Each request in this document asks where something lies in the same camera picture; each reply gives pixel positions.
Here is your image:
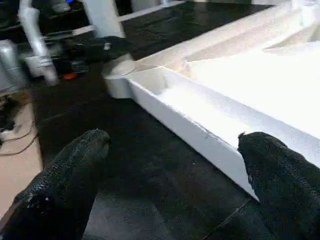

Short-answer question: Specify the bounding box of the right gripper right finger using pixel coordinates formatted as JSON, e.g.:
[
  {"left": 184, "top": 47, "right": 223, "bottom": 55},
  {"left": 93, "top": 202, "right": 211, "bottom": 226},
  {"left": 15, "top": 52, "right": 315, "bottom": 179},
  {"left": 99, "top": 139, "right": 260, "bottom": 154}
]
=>
[{"left": 237, "top": 131, "right": 320, "bottom": 240}]

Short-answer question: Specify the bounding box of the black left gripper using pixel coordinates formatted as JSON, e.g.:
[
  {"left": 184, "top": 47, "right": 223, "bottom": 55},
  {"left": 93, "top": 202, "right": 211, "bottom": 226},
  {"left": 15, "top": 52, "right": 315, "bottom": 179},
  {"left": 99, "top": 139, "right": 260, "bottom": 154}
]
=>
[{"left": 47, "top": 36, "right": 135, "bottom": 81}]

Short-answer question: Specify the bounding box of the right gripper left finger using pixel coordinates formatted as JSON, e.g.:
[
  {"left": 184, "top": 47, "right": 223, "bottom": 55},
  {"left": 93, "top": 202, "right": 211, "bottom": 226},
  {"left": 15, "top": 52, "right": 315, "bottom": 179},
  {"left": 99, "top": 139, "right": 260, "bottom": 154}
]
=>
[{"left": 0, "top": 129, "right": 112, "bottom": 240}]

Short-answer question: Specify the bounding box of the white plastic table leg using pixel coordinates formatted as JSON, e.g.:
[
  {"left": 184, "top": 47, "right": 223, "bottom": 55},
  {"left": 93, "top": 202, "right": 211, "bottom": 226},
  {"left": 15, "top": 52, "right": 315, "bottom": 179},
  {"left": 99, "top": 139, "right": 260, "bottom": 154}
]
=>
[{"left": 81, "top": 0, "right": 136, "bottom": 76}]

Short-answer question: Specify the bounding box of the white plastic table top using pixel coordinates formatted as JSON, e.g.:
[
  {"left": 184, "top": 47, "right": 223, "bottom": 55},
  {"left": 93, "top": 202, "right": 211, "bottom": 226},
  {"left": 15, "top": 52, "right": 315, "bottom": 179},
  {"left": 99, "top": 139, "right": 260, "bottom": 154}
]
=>
[{"left": 102, "top": 0, "right": 320, "bottom": 201}]

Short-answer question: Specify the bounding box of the white glass-door cabinet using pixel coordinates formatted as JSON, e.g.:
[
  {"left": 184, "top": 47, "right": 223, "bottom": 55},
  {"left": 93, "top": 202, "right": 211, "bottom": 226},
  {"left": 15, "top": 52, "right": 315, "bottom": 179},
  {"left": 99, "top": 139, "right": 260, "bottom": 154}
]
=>
[{"left": 117, "top": 0, "right": 187, "bottom": 23}]

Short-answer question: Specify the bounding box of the black work mat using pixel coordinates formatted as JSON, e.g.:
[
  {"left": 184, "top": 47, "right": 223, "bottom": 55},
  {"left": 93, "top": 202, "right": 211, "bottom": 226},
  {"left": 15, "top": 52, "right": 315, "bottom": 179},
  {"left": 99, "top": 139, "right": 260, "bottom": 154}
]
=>
[{"left": 30, "top": 0, "right": 320, "bottom": 240}]

